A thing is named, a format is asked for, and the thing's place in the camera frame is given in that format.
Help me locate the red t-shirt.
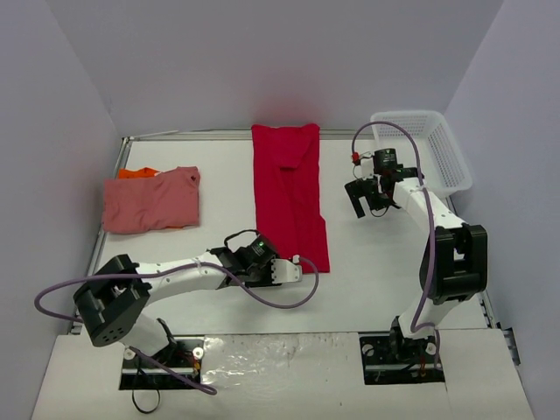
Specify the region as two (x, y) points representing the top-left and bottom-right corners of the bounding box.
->
(251, 123), (331, 273)

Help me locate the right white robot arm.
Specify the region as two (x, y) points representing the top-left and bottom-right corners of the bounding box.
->
(345, 148), (487, 362)

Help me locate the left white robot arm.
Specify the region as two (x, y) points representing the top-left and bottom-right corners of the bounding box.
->
(73, 235), (301, 366)

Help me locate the white plastic basket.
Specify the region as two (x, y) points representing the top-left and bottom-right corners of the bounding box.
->
(371, 110), (473, 198)

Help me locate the pink folded t-shirt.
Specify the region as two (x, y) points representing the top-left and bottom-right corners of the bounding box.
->
(101, 166), (200, 235)

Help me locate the orange folded t-shirt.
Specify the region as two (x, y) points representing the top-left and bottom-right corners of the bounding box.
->
(117, 167), (160, 179)

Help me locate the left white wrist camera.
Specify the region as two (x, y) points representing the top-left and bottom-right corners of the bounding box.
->
(270, 259), (303, 284)

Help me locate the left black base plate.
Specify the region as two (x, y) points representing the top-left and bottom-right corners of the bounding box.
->
(119, 318), (205, 391)

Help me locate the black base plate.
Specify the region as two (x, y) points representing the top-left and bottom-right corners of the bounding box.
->
(119, 318), (205, 391)
(359, 332), (445, 386)

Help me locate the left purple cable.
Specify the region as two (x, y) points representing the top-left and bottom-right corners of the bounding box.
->
(33, 255), (320, 396)

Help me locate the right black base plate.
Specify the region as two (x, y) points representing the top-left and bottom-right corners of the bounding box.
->
(359, 332), (445, 386)

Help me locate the black cable loop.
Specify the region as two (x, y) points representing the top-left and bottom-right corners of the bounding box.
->
(131, 387), (162, 415)

